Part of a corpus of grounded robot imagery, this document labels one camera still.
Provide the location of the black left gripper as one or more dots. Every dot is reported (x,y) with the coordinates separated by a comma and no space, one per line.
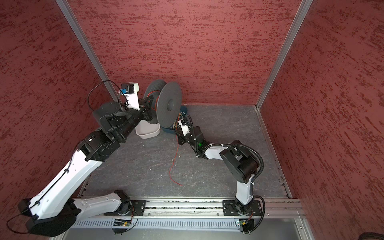
(145,108)

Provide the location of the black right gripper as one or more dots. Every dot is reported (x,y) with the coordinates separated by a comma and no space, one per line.
(182,141)

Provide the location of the black cable spool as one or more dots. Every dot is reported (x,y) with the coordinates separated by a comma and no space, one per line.
(166,104)

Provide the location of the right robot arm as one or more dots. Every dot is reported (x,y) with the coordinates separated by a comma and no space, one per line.
(244,163)

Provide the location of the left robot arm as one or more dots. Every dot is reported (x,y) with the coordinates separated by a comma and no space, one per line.
(53,211)

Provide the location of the teal plastic tray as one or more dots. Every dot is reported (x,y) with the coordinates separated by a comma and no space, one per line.
(183,112)

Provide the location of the white plastic tray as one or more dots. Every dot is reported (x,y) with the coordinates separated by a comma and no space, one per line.
(145,130)

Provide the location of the right base circuit board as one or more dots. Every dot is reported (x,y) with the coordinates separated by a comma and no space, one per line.
(245,226)

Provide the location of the base circuit board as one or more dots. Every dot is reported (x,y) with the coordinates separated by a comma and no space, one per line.
(121,226)
(245,226)

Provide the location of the left base circuit board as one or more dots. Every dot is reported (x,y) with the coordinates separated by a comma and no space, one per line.
(121,226)

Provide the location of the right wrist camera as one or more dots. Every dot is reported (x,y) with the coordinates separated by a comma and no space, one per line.
(184,127)

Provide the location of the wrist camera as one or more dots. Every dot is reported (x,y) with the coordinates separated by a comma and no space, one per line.
(184,127)
(130,92)

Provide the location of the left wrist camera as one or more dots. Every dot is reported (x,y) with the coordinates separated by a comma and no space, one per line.
(130,92)

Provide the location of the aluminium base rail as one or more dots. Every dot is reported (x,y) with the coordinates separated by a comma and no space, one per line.
(199,214)

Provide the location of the left aluminium corner post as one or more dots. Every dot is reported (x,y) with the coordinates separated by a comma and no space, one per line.
(74,24)

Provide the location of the aluminium corner post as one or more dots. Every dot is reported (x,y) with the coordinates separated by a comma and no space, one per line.
(74,24)
(290,37)

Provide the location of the right aluminium corner post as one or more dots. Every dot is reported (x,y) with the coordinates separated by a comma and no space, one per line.
(290,37)

